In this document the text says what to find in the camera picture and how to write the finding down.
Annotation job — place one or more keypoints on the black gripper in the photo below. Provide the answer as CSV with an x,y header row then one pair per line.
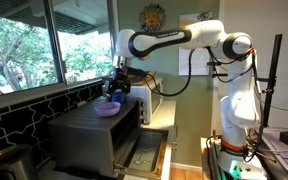
x,y
120,76

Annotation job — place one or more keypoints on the pink plastic bowl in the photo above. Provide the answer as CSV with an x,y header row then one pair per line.
x,y
107,109

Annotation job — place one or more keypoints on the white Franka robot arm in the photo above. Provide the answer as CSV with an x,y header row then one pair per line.
x,y
240,100

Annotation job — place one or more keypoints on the silver toaster oven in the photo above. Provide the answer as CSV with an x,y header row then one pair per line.
x,y
84,136

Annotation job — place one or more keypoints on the glass toaster oven door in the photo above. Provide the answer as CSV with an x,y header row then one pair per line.
x,y
147,151

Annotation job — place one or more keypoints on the wooden serving tray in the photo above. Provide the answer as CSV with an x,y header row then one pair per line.
x,y
149,75

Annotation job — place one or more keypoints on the white microwave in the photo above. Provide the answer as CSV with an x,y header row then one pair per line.
x,y
152,100

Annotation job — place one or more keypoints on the metal pot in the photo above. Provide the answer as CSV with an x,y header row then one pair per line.
x,y
9,163

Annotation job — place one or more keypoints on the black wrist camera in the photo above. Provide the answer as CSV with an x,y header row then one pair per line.
x,y
137,72

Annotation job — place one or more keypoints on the window with metal frame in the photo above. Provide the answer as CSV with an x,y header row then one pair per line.
x,y
50,50

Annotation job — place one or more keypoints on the sun wall decoration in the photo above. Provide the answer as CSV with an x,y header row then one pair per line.
x,y
152,18

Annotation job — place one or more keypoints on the paper wall calendar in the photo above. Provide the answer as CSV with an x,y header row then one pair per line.
x,y
197,63

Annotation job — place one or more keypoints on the black camera stand pole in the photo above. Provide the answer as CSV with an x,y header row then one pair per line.
x,y
271,76

